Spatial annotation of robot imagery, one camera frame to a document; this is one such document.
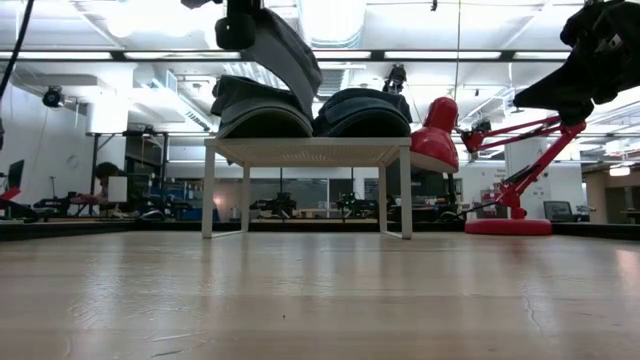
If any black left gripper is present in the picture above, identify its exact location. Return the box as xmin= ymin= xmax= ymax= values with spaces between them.
xmin=223 ymin=0 xmax=264 ymax=17

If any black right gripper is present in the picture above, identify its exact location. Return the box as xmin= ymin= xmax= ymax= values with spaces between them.
xmin=512 ymin=0 xmax=640 ymax=127

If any white light bar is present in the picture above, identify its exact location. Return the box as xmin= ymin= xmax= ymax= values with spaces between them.
xmin=383 ymin=50 xmax=503 ymax=60
xmin=123 ymin=50 xmax=251 ymax=61
xmin=0 ymin=50 xmax=114 ymax=61
xmin=319 ymin=49 xmax=372 ymax=60

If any dark computer monitor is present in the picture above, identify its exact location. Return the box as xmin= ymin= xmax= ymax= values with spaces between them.
xmin=542 ymin=200 xmax=575 ymax=223
xmin=0 ymin=158 xmax=26 ymax=204

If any red desk lamp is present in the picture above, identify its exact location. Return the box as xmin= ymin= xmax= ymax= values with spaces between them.
xmin=408 ymin=96 xmax=587 ymax=237

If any white perforated metal shelf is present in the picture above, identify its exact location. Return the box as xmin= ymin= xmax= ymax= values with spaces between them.
xmin=201 ymin=136 xmax=414 ymax=241

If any blue storage bin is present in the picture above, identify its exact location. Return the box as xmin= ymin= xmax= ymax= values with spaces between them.
xmin=177 ymin=207 xmax=221 ymax=224

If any person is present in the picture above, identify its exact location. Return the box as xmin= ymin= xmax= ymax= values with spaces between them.
xmin=69 ymin=161 xmax=129 ymax=217

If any white paper sheet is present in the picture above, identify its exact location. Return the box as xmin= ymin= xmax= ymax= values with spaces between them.
xmin=107 ymin=175 xmax=129 ymax=204

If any thin hanging cable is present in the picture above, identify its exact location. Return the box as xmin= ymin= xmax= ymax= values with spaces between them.
xmin=453 ymin=0 xmax=462 ymax=101

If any black lamp cord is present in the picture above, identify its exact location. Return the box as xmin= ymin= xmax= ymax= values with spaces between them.
xmin=438 ymin=199 xmax=504 ymax=222

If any black overhead frame beam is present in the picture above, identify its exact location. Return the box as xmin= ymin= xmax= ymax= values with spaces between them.
xmin=0 ymin=48 xmax=574 ymax=63

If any black overhead camera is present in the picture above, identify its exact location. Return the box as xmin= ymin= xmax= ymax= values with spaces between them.
xmin=381 ymin=63 xmax=408 ymax=96

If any black ceiling camera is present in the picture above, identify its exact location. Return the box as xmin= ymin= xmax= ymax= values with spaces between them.
xmin=41 ymin=85 xmax=66 ymax=109

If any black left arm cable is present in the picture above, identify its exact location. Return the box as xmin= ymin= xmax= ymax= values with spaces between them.
xmin=0 ymin=0 xmax=36 ymax=104

